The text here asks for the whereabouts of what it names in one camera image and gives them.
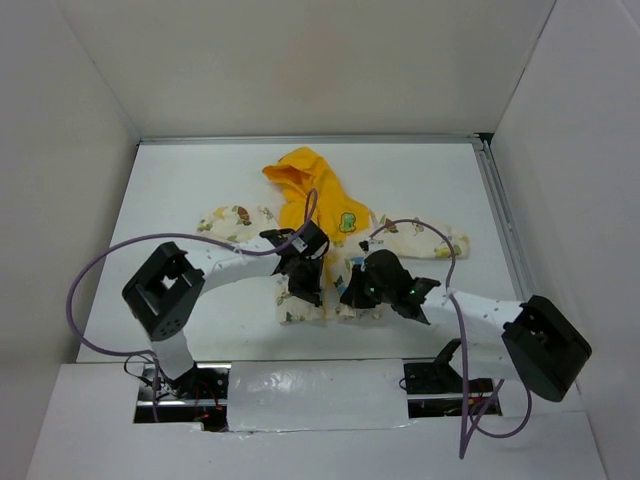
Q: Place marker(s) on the white taped cover plate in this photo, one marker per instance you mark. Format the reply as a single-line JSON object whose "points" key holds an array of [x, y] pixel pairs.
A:
{"points": [[296, 396]]}

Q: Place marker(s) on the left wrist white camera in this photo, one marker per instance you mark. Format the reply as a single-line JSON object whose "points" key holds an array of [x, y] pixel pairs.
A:
{"points": [[312, 243]]}

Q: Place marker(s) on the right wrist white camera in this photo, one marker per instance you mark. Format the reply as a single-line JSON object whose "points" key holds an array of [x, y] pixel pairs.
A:
{"points": [[370, 245]]}

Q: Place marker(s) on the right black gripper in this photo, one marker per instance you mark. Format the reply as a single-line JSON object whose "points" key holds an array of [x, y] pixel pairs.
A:
{"points": [[353, 296]]}

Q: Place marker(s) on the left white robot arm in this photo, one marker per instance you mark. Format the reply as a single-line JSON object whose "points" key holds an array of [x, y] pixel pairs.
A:
{"points": [[163, 292]]}

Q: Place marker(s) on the yellow dinosaur print jacket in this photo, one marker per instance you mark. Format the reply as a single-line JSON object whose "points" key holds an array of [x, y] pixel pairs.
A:
{"points": [[344, 220]]}

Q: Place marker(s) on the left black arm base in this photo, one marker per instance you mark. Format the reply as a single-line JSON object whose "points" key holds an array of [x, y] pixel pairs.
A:
{"points": [[200, 397]]}

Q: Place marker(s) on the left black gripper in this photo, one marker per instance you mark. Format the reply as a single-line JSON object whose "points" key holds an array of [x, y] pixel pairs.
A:
{"points": [[310, 291]]}

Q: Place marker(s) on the wrist white camera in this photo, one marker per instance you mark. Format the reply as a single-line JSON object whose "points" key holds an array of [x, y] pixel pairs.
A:
{"points": [[370, 245], [312, 243]]}

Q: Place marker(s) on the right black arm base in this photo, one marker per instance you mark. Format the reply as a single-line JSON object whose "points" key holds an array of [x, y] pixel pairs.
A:
{"points": [[433, 387]]}

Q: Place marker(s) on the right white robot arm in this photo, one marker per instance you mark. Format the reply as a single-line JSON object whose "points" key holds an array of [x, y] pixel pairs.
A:
{"points": [[532, 341]]}

